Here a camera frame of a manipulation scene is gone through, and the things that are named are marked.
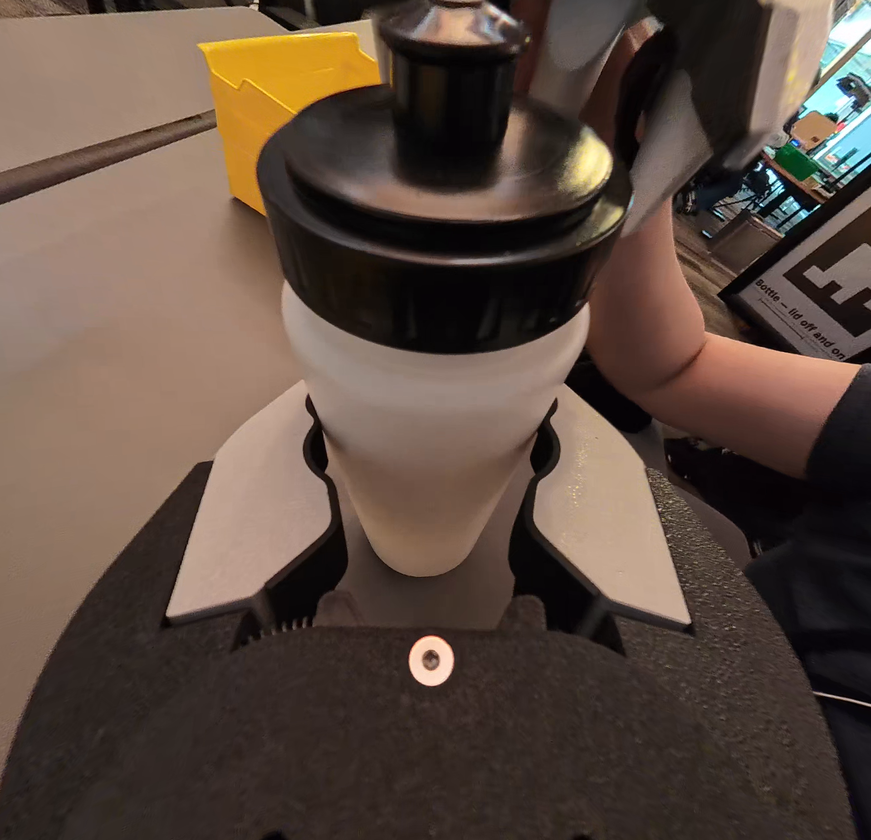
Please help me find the yellow plastic bin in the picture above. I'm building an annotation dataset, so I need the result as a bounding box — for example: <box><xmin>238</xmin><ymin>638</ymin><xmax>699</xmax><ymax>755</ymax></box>
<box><xmin>198</xmin><ymin>31</ymin><xmax>385</xmax><ymax>218</ymax></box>

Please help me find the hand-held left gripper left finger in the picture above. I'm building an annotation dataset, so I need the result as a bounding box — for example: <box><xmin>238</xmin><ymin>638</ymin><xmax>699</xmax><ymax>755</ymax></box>
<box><xmin>166</xmin><ymin>385</ymin><xmax>349</xmax><ymax>626</ymax></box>

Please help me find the black bottle lid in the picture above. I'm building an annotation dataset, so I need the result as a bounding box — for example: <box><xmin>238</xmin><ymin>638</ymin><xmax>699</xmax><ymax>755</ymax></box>
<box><xmin>256</xmin><ymin>0</ymin><xmax>631</xmax><ymax>354</ymax></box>

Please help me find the person's right hand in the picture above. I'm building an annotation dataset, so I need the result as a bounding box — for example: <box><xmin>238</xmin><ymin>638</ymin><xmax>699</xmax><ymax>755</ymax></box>
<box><xmin>511</xmin><ymin>0</ymin><xmax>675</xmax><ymax>215</ymax></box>

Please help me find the white plastic bottle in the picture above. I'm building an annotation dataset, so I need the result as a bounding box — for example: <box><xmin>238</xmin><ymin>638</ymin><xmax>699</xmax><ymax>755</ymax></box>
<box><xmin>282</xmin><ymin>283</ymin><xmax>593</xmax><ymax>578</ymax></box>

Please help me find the person's right forearm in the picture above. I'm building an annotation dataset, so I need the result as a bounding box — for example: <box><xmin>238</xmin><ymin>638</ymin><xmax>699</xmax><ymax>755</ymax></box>
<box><xmin>586</xmin><ymin>201</ymin><xmax>861</xmax><ymax>440</ymax></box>

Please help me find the black textured pad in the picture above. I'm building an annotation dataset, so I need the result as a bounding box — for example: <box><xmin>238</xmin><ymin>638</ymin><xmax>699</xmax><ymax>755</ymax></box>
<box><xmin>565</xmin><ymin>351</ymin><xmax>657</xmax><ymax>434</ymax></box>

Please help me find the black framed tag sign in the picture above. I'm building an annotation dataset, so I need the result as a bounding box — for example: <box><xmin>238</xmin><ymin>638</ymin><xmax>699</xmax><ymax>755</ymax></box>
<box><xmin>722</xmin><ymin>187</ymin><xmax>871</xmax><ymax>365</ymax></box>

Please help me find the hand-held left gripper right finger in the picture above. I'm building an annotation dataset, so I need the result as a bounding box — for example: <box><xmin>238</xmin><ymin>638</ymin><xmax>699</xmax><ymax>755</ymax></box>
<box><xmin>509</xmin><ymin>389</ymin><xmax>692</xmax><ymax>633</ymax></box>

